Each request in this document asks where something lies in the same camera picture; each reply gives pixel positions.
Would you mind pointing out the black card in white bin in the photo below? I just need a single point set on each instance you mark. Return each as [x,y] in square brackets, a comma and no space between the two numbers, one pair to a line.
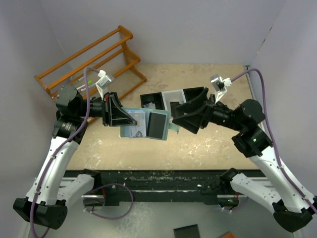
[174,104]

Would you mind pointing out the pens on rack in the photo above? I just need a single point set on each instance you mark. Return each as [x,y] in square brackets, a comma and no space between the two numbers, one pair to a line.
[83,87]

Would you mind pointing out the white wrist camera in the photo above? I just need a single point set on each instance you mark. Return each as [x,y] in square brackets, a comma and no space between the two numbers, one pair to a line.
[220,85]
[102,84]

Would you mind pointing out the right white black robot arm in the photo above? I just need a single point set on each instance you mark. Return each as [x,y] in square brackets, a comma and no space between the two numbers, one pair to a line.
[290,203]

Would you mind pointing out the orange wooden rack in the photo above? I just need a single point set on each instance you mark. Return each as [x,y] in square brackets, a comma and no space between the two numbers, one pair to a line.
[115,49]

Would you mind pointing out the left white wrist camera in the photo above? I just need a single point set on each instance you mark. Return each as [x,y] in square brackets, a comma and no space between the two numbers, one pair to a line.
[102,84]

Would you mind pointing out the mint green card holder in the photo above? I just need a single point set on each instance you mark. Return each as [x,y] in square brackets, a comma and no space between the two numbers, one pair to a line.
[141,115]

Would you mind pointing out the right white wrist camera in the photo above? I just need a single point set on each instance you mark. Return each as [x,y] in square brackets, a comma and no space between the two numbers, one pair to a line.
[220,85]

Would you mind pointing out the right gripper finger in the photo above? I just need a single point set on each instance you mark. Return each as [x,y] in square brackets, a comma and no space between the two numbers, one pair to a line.
[193,104]
[191,122]

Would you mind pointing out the black bin with gold card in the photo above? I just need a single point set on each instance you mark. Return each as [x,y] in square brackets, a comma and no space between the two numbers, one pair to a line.
[191,93]

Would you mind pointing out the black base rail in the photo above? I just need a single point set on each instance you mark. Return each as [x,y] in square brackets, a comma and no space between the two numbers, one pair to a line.
[187,186]

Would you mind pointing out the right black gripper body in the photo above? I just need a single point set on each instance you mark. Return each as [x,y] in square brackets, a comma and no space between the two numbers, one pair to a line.
[211,105]

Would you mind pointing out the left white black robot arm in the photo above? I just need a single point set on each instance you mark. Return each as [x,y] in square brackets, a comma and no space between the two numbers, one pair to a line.
[46,203]

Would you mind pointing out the black square plate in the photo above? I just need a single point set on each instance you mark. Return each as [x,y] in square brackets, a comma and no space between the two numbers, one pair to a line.
[191,231]

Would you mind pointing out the orange brown object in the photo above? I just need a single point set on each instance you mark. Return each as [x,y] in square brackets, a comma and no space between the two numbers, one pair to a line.
[227,235]

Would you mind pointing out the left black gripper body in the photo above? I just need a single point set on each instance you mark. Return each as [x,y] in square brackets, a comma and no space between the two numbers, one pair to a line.
[106,108]

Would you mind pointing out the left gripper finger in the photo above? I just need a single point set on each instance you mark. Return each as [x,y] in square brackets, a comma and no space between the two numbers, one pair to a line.
[117,111]
[122,120]

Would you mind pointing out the black card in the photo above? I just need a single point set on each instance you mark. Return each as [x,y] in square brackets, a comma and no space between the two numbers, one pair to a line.
[174,104]
[156,125]

